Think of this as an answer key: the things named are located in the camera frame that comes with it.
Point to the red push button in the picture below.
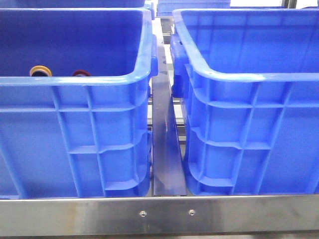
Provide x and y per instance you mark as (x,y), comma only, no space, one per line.
(81,73)

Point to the steel rack crossbars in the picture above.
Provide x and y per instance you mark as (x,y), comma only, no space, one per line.
(181,131)

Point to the steel divider bar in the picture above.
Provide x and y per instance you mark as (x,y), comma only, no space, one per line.
(168,174)

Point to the blue plastic bin right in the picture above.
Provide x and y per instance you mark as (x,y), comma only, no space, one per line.
(248,80)

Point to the blue plastic bin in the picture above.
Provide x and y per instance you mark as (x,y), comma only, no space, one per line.
(248,80)
(75,137)

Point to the blue plastic bin left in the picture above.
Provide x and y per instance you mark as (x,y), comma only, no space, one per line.
(75,137)

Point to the blue bin far centre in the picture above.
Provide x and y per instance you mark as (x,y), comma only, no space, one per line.
(165,7)

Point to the blue bin far left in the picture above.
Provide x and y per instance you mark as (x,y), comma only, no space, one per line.
(76,4)

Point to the stainless steel front rail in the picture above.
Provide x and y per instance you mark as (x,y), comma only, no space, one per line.
(159,215)

